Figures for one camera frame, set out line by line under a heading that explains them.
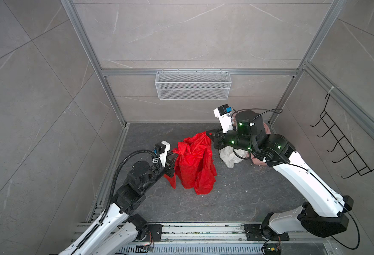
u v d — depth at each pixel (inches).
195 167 27.0
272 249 27.6
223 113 19.7
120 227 23.5
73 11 27.1
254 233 28.8
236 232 29.4
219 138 19.9
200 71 35.4
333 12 27.6
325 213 15.3
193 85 39.9
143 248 28.0
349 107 24.5
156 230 28.9
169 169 21.8
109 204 18.0
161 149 20.3
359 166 23.6
